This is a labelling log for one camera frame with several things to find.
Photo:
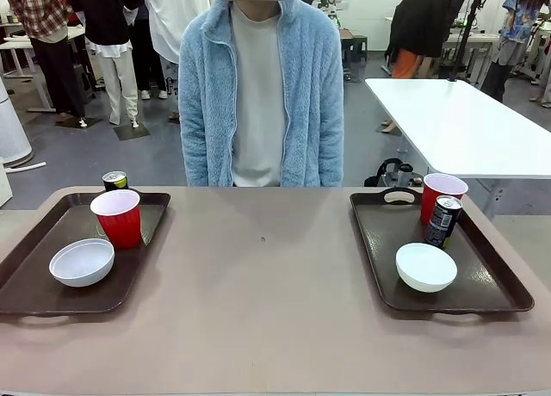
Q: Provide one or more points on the bystander in white shirt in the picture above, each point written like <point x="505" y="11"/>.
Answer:
<point x="172" y="21"/>

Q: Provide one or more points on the black Pepsi can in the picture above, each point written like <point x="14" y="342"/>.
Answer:
<point x="115" y="181"/>
<point x="443" y="224"/>

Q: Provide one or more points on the black tripod pole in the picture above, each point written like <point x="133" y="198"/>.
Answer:
<point x="467" y="30"/>

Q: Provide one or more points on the person's right forearm blue sleeve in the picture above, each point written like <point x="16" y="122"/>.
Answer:
<point x="196" y="150"/>

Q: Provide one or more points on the dark brown serving tray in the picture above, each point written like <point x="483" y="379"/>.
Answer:
<point x="379" y="249"/>
<point x="34" y="297"/>

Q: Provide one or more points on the white folding table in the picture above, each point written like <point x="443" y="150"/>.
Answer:
<point x="465" y="125"/>

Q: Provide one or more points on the bystander in blue patterned shirt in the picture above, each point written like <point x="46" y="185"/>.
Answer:
<point x="512" y="34"/>

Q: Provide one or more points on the person's left forearm blue sleeve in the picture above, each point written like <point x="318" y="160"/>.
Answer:
<point x="329" y="150"/>

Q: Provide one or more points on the person in blue fleece jacket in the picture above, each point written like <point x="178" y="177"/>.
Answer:
<point x="258" y="90"/>

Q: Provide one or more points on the black stool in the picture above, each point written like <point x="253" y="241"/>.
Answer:
<point x="357" y="45"/>

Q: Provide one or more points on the white plastic bowl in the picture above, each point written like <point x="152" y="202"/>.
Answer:
<point x="82" y="264"/>
<point x="426" y="269"/>

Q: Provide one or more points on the bystander in black top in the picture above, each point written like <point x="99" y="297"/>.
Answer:
<point x="109" y="26"/>

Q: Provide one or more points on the white background desk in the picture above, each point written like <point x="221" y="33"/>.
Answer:
<point x="17" y="47"/>

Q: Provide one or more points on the dark floor mat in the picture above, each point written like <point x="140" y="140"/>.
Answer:
<point x="131" y="131"/>

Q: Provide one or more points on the bystander black jacket orange trousers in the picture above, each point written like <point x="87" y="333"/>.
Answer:
<point x="424" y="21"/>

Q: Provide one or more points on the white pipe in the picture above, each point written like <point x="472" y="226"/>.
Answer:
<point x="26" y="167"/>

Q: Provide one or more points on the white cylindrical appliance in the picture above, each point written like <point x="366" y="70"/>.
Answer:
<point x="13" y="129"/>

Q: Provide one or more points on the bystander in plaid shirt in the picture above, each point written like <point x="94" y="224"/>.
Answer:
<point x="47" y="26"/>

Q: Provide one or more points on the red plastic cup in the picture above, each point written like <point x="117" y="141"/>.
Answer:
<point x="120" y="224"/>
<point x="435" y="189"/>

